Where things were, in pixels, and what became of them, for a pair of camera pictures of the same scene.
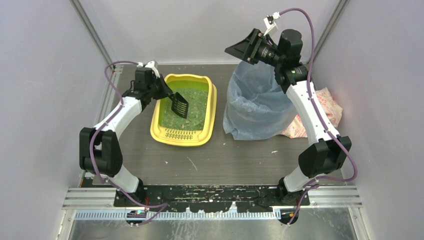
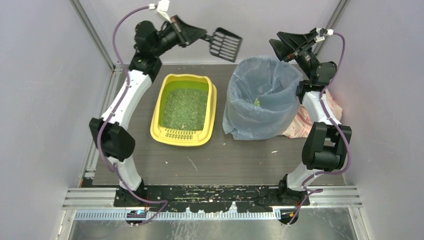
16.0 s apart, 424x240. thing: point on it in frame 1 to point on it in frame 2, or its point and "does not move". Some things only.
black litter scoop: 180,106 to 224,44
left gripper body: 159,88 to 180,29
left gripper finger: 165,90 to 185,34
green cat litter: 197,117 does not move
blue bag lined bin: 257,108 does not move
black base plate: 214,199 does not move
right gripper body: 251,46 to 298,46
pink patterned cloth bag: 297,129 does not move
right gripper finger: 246,49 to 281,49
